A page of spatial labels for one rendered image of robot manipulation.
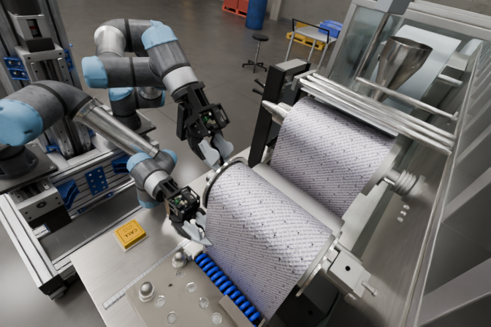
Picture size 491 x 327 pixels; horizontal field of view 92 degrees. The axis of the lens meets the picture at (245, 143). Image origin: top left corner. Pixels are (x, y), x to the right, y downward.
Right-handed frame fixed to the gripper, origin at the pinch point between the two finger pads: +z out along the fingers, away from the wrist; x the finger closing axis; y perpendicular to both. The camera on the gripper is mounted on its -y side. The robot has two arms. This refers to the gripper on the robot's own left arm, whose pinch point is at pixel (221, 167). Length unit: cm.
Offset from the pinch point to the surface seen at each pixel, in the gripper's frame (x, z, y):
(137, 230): -15.9, 7.6, -37.1
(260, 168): 9.6, 5.7, 1.8
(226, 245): -8.3, 16.2, -0.6
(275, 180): 9.4, 9.7, 5.1
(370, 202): 64, 50, -5
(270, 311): -8.3, 32.7, 3.6
